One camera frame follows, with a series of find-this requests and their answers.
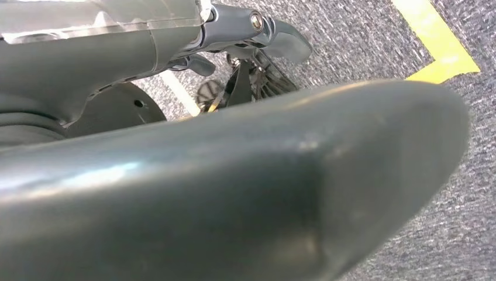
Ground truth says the black robot lower body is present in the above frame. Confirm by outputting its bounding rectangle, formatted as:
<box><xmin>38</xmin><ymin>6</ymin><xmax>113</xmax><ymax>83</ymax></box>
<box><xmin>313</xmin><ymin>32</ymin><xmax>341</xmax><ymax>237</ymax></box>
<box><xmin>67</xmin><ymin>50</ymin><xmax>299</xmax><ymax>138</ymax></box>

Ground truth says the yellow floor tape square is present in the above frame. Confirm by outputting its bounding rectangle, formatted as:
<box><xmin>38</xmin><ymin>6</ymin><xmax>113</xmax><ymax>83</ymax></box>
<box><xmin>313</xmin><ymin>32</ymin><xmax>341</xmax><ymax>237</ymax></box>
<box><xmin>391</xmin><ymin>0</ymin><xmax>481</xmax><ymax>85</ymax></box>

